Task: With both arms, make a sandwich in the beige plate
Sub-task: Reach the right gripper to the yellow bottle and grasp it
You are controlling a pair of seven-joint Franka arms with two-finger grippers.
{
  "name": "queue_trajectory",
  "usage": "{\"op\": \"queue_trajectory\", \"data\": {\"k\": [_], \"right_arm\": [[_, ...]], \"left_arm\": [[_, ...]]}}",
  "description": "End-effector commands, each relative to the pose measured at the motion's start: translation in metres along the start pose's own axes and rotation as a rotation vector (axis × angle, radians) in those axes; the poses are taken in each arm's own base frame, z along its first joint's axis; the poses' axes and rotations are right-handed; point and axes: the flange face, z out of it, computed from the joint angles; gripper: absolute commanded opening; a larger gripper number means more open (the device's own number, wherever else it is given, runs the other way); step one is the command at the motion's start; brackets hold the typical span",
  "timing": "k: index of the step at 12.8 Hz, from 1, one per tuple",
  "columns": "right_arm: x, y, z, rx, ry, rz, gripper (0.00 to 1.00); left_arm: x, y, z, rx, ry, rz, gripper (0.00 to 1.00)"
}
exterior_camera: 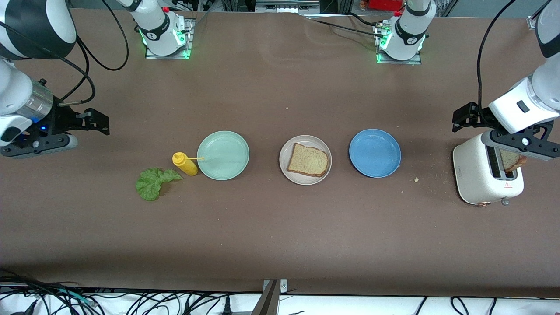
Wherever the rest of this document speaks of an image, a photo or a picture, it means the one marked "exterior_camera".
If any red box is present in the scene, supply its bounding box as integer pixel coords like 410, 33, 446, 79
367, 0, 404, 12

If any pale green plate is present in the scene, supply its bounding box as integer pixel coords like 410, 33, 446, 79
196, 130, 250, 181

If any beige plate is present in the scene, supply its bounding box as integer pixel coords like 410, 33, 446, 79
279, 135, 333, 186

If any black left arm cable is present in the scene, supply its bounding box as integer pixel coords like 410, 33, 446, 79
476, 0, 518, 128

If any brown bread slice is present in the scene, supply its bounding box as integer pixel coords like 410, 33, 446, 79
287, 143, 329, 178
499, 149, 528, 172

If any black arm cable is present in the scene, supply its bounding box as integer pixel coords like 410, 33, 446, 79
59, 0, 130, 108
476, 0, 518, 128

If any yellow mustard squeeze bottle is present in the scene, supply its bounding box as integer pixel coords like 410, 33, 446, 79
172, 152, 205, 177

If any blue plate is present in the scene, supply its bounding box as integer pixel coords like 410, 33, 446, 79
349, 129, 402, 179

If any white toaster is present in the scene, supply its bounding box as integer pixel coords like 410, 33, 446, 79
452, 132, 525, 207

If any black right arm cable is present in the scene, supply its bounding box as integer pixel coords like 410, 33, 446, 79
59, 0, 130, 108

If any black equipment rack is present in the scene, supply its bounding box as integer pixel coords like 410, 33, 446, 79
221, 0, 256, 12

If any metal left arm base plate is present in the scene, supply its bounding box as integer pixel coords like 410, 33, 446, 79
376, 24, 423, 65

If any black cable on table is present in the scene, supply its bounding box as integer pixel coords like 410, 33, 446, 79
302, 12, 388, 39

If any dark grey metal post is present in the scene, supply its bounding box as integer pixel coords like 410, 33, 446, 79
251, 280, 279, 315

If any silver table edge bracket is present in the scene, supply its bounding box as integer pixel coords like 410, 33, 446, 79
262, 279, 288, 294

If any green lettuce leaf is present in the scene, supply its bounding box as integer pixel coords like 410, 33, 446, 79
135, 168, 183, 202

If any teal cable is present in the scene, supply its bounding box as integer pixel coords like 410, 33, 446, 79
55, 288, 97, 307

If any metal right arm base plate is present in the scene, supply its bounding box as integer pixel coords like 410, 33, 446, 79
145, 17, 194, 60

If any grey metal box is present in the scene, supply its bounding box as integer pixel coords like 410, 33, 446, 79
255, 0, 321, 14

